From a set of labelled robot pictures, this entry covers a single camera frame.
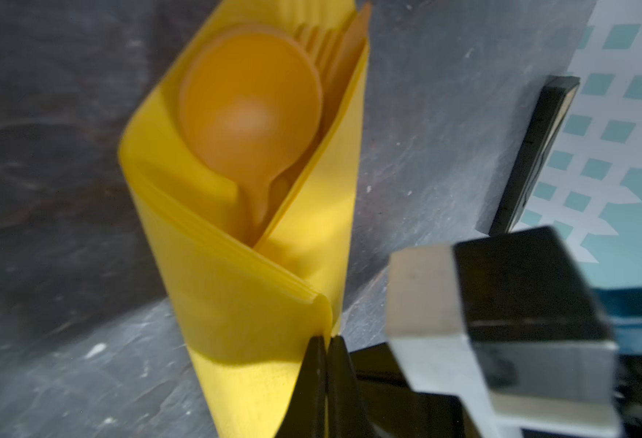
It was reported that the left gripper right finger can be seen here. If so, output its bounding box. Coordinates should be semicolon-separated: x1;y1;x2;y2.
328;336;377;438

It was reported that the black yellow flat device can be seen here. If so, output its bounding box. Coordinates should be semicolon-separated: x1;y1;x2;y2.
488;76;580;237

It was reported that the orange plastic spoon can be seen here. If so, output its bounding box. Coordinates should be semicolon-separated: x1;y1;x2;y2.
178;24;323;228

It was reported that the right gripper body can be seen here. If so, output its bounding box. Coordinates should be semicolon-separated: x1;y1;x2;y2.
350;343;465;438

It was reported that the orange plastic knife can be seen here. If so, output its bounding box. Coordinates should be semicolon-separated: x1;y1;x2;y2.
321;1;372;135

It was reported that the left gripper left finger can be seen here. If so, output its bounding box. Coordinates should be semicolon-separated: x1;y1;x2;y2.
275;337;326;438

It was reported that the orange plastic fork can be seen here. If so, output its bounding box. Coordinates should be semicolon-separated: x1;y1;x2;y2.
294;24;341;80

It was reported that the yellow paper napkin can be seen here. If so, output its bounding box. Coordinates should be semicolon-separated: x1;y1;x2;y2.
118;1;370;437

